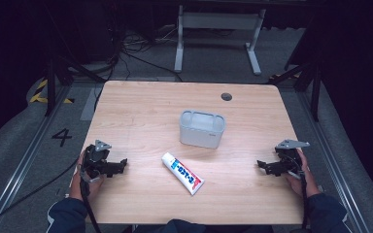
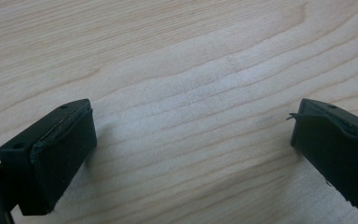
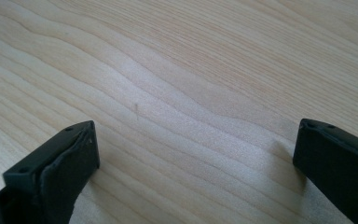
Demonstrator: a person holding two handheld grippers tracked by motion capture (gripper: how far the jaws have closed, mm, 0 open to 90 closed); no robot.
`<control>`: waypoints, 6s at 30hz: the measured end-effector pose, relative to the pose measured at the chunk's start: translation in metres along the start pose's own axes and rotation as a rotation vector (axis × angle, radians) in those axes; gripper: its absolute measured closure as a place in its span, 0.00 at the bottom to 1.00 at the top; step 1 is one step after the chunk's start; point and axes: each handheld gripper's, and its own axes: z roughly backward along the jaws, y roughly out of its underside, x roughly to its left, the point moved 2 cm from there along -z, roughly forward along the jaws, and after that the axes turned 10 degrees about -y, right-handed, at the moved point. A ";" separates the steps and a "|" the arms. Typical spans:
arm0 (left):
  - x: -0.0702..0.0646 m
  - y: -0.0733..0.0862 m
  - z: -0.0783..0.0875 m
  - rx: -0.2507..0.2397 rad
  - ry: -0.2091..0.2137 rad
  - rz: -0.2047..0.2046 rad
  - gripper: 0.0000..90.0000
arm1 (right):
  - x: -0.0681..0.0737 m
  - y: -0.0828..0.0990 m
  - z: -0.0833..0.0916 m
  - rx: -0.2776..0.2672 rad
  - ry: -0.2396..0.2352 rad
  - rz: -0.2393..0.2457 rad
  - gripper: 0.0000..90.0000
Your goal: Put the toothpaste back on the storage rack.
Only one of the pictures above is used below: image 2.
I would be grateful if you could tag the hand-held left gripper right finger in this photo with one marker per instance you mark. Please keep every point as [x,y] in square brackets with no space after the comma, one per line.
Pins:
[338,146]

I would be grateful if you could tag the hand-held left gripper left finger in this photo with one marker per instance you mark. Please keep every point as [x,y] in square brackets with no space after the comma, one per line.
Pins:
[52,161]

